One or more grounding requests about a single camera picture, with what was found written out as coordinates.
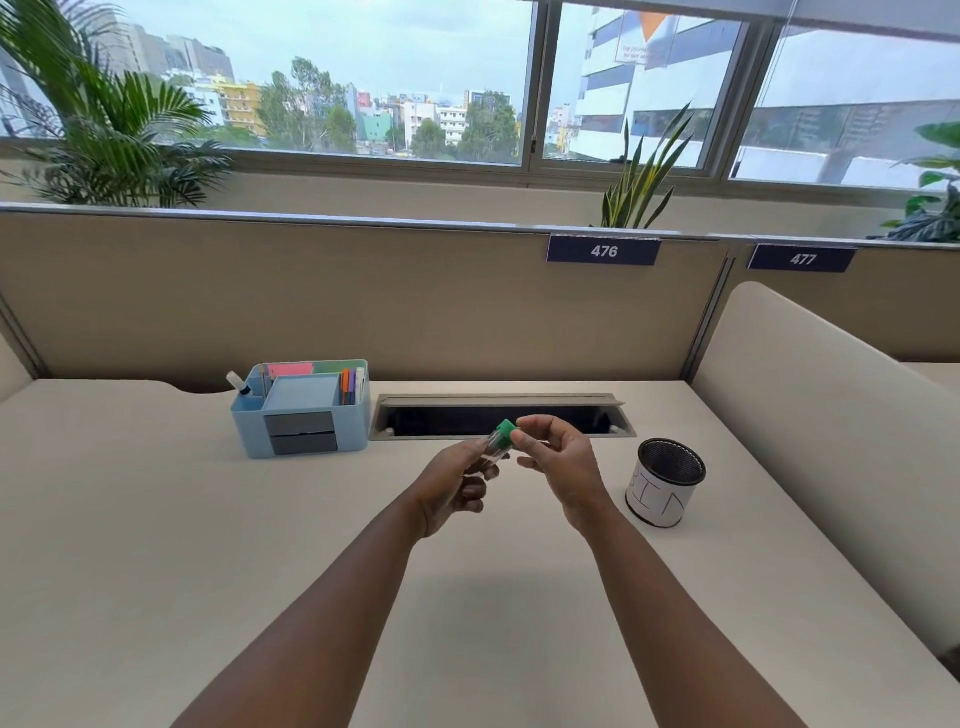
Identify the person's right hand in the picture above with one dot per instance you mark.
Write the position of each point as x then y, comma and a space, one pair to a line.
574, 476

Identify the person's left hand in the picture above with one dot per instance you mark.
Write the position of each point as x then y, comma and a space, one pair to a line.
442, 491

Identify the person's left thumb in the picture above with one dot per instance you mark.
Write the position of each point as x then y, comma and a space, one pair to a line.
463, 450

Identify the person's right thumb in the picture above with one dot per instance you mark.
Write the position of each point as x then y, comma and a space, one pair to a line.
534, 446

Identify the clear plastic tube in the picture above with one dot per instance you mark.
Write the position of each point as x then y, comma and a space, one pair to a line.
492, 452

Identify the green tube cap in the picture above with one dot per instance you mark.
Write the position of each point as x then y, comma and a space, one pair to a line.
505, 433

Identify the person's left forearm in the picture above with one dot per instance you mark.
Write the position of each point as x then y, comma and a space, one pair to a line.
315, 622

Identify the person's right forearm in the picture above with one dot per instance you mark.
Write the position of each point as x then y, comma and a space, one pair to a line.
675, 622

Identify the purple pen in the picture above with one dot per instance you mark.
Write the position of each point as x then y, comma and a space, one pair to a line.
350, 387

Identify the white paper label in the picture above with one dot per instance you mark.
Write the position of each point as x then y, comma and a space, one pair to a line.
654, 499

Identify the black mesh pen cup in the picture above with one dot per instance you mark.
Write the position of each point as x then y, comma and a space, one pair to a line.
671, 469

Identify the green sticky notes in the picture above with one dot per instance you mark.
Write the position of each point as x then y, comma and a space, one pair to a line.
335, 367

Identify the light blue desk organizer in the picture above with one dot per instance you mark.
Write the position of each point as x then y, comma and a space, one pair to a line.
300, 435

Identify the blue sticky note pad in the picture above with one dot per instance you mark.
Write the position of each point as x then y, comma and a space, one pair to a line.
301, 393

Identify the pink sticky notes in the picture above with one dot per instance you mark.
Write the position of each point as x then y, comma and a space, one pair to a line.
289, 370

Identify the beige desk partition panel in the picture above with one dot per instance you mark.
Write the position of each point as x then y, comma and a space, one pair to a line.
885, 315
337, 300

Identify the dark blue number sign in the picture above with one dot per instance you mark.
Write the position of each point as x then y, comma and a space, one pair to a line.
604, 250
802, 259

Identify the white bottle with dark cap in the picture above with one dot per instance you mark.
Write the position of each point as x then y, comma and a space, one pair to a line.
238, 382

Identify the green snake plant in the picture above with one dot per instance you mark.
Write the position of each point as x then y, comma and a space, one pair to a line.
637, 187

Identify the beige rounded side divider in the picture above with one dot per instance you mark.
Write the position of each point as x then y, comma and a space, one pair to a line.
832, 442

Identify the broad-leaf green plant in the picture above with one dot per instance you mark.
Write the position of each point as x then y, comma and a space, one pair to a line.
934, 214

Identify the green palm plant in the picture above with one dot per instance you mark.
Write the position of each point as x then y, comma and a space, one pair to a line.
112, 142

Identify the grey window frame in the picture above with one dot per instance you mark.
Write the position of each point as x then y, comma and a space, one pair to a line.
545, 82

